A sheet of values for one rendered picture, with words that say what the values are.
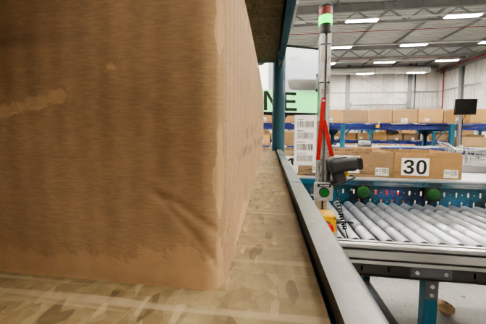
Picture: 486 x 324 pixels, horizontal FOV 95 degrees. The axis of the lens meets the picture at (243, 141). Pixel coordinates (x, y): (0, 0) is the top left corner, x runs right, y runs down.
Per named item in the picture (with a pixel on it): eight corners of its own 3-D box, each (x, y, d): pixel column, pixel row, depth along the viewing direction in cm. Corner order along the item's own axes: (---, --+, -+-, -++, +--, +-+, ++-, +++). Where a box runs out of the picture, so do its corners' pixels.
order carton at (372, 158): (328, 177, 145) (329, 151, 144) (318, 169, 174) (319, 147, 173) (393, 179, 140) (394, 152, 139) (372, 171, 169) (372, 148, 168)
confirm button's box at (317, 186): (314, 200, 85) (314, 183, 84) (313, 198, 88) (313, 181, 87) (333, 202, 84) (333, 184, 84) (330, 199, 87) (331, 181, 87)
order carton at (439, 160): (393, 179, 140) (394, 152, 139) (372, 171, 169) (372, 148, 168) (462, 181, 136) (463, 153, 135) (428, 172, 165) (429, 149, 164)
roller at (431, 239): (438, 256, 86) (439, 244, 86) (374, 209, 138) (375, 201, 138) (452, 257, 86) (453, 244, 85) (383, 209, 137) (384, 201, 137)
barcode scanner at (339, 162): (366, 184, 79) (363, 155, 79) (332, 187, 81) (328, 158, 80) (359, 180, 86) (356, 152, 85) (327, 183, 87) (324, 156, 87)
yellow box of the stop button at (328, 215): (316, 236, 80) (317, 216, 79) (312, 226, 88) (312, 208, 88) (359, 239, 78) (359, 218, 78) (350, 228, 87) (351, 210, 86)
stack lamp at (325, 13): (320, 22, 84) (320, 5, 83) (317, 28, 89) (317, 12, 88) (333, 21, 83) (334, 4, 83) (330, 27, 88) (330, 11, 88)
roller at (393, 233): (402, 254, 88) (403, 241, 87) (353, 207, 139) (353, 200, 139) (416, 254, 87) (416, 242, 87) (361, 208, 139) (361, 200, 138)
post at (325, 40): (305, 261, 88) (310, 32, 84) (303, 254, 93) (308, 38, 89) (336, 263, 87) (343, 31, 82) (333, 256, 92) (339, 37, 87)
